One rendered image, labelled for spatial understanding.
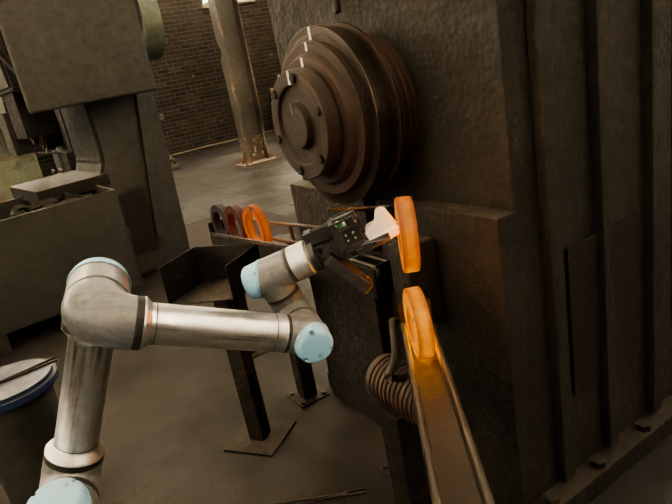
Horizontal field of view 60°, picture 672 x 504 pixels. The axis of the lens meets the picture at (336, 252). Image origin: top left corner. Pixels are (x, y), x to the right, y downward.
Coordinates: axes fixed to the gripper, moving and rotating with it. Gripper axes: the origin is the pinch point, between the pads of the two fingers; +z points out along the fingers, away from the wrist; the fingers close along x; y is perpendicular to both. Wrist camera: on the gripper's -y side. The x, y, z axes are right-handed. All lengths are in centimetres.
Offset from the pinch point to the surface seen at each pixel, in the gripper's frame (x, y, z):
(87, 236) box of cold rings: 218, 11, -184
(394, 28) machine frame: 40, 36, 16
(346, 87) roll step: 30.2, 28.6, -0.4
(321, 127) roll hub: 29.8, 22.7, -9.8
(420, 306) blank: -5.0, -15.5, -3.7
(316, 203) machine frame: 76, -2, -27
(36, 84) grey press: 233, 101, -169
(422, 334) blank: -7.7, -20.0, -5.5
